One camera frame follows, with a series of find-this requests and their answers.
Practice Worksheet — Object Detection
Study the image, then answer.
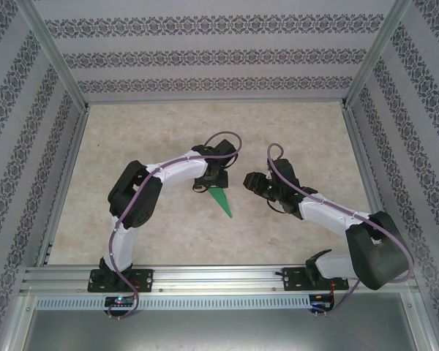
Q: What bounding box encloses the grey metal sheet panel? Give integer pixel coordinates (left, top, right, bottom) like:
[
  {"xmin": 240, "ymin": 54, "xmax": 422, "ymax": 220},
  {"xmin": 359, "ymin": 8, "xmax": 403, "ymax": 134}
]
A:
[{"xmin": 21, "ymin": 309, "xmax": 420, "ymax": 351}]

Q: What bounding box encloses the aluminium side rail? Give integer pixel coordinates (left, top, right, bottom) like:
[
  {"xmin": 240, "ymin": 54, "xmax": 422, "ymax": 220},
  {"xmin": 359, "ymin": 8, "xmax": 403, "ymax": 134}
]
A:
[
  {"xmin": 340, "ymin": 107, "xmax": 402, "ymax": 265},
  {"xmin": 35, "ymin": 107, "xmax": 91, "ymax": 267}
]

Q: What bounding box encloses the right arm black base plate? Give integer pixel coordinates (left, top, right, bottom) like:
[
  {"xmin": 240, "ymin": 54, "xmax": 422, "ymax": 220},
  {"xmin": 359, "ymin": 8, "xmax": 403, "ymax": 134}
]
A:
[{"xmin": 282, "ymin": 266, "xmax": 349, "ymax": 293}]

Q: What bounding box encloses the aluminium mounting rail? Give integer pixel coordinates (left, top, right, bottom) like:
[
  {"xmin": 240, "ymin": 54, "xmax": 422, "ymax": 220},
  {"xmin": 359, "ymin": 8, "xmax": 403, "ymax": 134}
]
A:
[{"xmin": 20, "ymin": 262, "xmax": 419, "ymax": 296}]

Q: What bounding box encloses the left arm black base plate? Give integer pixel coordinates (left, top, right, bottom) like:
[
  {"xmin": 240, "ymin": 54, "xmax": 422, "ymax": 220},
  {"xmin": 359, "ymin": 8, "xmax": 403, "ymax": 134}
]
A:
[{"xmin": 89, "ymin": 268, "xmax": 154, "ymax": 293}]

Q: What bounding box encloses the slotted grey cable duct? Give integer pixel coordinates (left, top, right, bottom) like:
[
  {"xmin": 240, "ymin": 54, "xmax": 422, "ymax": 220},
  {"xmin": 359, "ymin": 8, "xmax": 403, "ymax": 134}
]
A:
[{"xmin": 34, "ymin": 294, "xmax": 312, "ymax": 311}]

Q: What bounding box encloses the short aluminium frame post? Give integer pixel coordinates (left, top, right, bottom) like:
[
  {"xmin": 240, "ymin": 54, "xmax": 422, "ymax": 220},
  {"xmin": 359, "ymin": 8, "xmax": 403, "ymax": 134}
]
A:
[
  {"xmin": 0, "ymin": 292, "xmax": 36, "ymax": 351},
  {"xmin": 404, "ymin": 292, "xmax": 439, "ymax": 351}
]

